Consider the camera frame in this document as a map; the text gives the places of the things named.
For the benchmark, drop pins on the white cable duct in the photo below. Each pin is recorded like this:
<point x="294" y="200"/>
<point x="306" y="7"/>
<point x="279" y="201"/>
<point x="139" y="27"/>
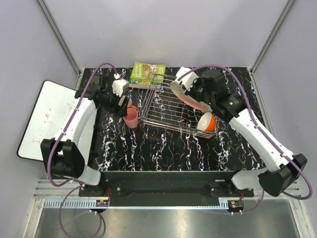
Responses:
<point x="77" y="203"/>

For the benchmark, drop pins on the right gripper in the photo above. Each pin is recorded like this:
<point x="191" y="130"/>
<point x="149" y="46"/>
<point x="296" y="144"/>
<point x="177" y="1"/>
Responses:
<point x="190" y="92"/>

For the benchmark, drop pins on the pink plastic cup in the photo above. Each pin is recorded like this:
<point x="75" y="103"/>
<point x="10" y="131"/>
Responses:
<point x="131" y="119"/>

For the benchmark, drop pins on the green children's book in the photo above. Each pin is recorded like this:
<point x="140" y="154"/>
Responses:
<point x="146" y="75"/>

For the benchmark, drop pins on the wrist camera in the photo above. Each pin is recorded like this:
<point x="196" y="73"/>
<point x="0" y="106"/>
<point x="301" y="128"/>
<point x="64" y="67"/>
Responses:
<point x="187" y="80"/>
<point x="119" y="86"/>

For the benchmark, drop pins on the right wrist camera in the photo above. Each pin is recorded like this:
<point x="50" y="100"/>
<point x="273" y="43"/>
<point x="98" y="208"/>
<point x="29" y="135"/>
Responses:
<point x="187" y="80"/>

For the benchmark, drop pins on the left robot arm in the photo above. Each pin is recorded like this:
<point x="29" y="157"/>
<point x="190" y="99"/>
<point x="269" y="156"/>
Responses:
<point x="61" y="155"/>

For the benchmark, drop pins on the orange mug white inside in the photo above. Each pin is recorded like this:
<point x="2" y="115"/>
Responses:
<point x="132" y="107"/>

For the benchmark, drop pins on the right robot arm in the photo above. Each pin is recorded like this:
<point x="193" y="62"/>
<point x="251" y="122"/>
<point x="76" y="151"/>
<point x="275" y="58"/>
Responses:
<point x="282" y="166"/>

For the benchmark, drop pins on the wire dish rack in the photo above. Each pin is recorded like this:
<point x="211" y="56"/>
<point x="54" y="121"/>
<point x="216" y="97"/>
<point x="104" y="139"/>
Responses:
<point x="161" y="108"/>

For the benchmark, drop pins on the small orange white bowl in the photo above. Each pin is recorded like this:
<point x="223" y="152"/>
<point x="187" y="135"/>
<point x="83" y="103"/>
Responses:
<point x="207" y="122"/>

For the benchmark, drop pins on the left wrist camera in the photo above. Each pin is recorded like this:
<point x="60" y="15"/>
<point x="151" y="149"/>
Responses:
<point x="119" y="86"/>

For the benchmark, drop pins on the cream pink leaf plate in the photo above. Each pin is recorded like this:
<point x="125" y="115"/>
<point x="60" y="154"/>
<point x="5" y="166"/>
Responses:
<point x="188" y="100"/>

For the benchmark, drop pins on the white board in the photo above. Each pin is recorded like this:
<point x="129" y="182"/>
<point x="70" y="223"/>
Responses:
<point x="53" y="104"/>

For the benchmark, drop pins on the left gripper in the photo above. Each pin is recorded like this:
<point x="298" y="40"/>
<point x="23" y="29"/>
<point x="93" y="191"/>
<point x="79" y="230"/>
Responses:
<point x="121" y="110"/>

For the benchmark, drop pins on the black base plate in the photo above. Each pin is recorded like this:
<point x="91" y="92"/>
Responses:
<point x="123" y="183"/>

